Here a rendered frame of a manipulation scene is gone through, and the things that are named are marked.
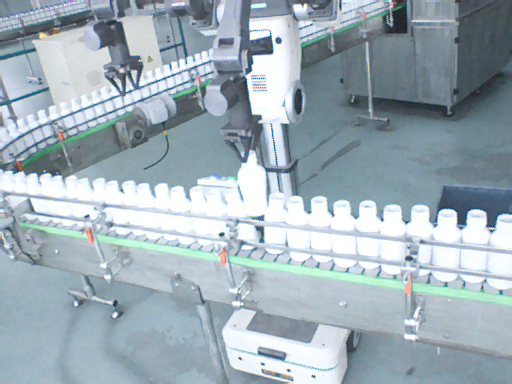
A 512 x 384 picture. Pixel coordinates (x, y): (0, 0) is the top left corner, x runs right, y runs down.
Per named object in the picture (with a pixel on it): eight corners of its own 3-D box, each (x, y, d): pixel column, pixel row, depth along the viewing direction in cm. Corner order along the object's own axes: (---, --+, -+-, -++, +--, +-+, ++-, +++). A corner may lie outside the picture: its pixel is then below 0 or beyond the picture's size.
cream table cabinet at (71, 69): (145, 113, 612) (121, 16, 558) (176, 119, 572) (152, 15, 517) (66, 146, 547) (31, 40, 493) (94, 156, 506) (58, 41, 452)
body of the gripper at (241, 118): (263, 121, 121) (259, 92, 118) (245, 137, 113) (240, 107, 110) (240, 121, 124) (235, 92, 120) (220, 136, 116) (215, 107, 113)
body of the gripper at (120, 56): (103, 72, 140) (96, 46, 137) (125, 62, 148) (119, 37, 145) (120, 71, 137) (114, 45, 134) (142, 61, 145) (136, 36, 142)
